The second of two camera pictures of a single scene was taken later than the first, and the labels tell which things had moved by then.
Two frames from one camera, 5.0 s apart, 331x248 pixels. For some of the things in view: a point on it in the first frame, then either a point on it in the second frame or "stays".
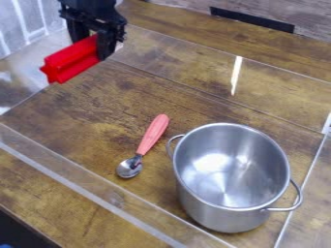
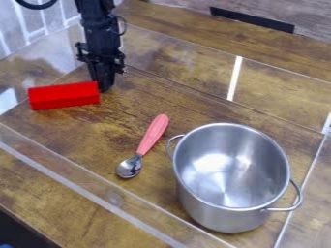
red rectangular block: (67, 62) -> (62, 95)
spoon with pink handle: (130, 167) stays
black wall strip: (251, 19) stays
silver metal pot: (233, 174) stays
